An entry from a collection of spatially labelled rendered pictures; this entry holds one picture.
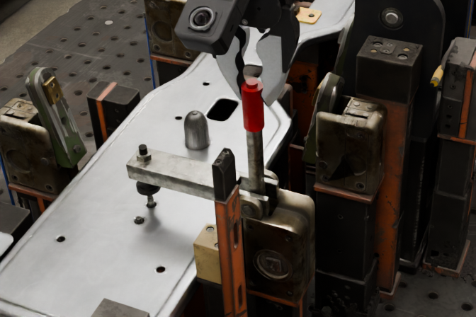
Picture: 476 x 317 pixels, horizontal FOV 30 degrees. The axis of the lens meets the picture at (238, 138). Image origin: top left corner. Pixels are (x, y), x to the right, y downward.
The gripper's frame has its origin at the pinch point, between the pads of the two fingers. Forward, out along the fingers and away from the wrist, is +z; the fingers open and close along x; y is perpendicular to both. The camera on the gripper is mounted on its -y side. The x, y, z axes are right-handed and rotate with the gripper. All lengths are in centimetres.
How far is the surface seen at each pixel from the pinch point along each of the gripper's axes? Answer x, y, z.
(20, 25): 171, 161, 119
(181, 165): 9.3, 0.2, 12.2
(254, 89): -0.5, -0.5, -1.2
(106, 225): 17.2, -5.1, 19.5
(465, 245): -18, 35, 48
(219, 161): -1.4, -10.7, -0.2
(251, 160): 0.2, -0.8, 7.9
